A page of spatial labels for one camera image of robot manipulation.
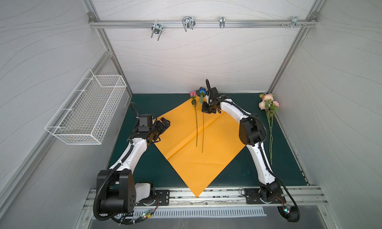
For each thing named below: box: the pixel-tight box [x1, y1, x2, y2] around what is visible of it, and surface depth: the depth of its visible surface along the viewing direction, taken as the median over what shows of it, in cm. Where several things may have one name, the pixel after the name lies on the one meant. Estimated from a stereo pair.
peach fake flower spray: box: [258, 93, 276, 165], surface depth 109 cm
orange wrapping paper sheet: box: [153, 97, 246, 198], surface depth 92 cm
